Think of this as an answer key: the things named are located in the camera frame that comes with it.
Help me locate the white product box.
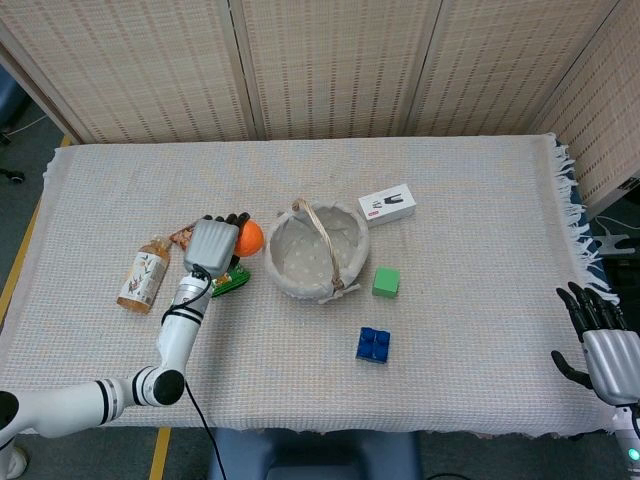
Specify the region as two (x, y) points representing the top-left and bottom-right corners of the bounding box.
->
(357, 183), (417, 231)

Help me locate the white woven tablecloth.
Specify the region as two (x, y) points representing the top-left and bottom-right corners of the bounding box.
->
(0, 132), (621, 441)

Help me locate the green cube block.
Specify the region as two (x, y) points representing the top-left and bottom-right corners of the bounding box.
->
(371, 266), (401, 300)

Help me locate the blue building block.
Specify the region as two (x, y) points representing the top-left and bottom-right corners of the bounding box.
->
(355, 326), (392, 365)

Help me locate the amber tea bottle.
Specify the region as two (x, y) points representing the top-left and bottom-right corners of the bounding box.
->
(116, 236), (172, 316)

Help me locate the white cable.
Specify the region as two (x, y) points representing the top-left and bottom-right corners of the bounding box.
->
(0, 113), (49, 137)

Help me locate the woven basket with fabric liner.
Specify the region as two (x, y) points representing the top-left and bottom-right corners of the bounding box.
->
(266, 198), (372, 306)

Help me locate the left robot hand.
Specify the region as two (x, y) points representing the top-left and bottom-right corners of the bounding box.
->
(182, 212), (251, 278)

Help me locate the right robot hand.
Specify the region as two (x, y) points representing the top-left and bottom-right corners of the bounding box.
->
(550, 281), (640, 407)

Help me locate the bamboo folding screen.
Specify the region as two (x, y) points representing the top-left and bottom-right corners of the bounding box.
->
(0, 0), (640, 207)

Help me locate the orange fruit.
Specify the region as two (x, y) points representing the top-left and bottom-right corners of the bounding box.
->
(234, 220), (265, 258)

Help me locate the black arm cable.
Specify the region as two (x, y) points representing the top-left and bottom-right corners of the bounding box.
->
(160, 263), (226, 480)

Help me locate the blue chair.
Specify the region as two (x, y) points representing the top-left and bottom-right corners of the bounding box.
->
(205, 428), (422, 480)

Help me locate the green snack packet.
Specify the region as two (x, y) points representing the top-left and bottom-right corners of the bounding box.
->
(169, 225), (251, 300)

